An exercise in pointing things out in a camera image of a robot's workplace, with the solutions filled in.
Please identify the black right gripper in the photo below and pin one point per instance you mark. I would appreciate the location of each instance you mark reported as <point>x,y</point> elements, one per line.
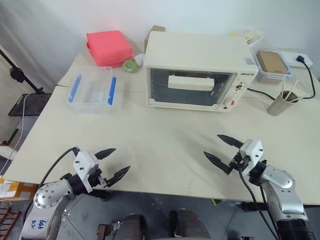
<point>240,163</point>

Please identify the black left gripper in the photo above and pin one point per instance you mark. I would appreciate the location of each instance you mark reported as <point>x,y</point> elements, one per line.
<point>96,178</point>

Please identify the cream toaster oven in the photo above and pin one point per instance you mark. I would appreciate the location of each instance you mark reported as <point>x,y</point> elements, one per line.
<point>195,50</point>

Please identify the black table clamp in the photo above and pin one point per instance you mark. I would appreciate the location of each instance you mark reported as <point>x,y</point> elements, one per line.
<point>253,207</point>

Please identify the grey robot torso panel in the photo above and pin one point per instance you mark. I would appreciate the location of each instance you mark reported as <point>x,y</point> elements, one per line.
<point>75,217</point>

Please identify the grey metal cup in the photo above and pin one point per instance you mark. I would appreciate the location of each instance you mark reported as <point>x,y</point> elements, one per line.
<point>278,106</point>

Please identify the clear container with blue latches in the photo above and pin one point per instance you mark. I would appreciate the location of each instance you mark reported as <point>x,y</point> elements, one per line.
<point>92,92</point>

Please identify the wooden chopstick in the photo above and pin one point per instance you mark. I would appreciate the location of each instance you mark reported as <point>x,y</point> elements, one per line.
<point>283,88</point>
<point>301,98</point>
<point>293,87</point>

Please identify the yellow cardboard boxes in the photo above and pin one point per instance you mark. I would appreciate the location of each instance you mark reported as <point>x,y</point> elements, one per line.
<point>17,188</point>

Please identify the green tape roll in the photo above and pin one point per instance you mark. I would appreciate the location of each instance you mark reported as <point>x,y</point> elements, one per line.
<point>130,66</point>

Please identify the clear container with brown lid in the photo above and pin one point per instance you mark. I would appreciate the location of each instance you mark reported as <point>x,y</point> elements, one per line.
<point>272,62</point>

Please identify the black mat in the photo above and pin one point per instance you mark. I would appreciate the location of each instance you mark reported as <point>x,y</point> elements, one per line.
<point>30,105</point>

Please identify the small white plastic piece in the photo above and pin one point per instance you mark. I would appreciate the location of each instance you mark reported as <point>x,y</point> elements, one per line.
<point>140,59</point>

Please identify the white power strip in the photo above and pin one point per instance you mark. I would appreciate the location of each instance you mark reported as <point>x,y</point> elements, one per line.
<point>290,58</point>

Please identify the pink square box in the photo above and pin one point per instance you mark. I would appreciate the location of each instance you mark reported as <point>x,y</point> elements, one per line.
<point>108,47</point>

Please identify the red crate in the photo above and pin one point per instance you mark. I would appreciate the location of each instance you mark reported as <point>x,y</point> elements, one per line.
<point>8,220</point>

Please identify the clear bin with yellow items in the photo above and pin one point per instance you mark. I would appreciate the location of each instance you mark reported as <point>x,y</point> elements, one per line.
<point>252,36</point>

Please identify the brown cardboard box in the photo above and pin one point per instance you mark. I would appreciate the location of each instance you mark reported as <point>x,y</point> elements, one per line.
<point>156,28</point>

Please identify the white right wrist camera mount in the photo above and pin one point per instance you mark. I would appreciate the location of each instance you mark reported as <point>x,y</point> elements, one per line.
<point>252,152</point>

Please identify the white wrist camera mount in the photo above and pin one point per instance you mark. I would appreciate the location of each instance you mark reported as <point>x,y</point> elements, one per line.
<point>252,152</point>
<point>83,163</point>

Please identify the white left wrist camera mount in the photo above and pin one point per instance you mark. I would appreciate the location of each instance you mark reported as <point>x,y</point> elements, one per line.
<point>83,163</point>

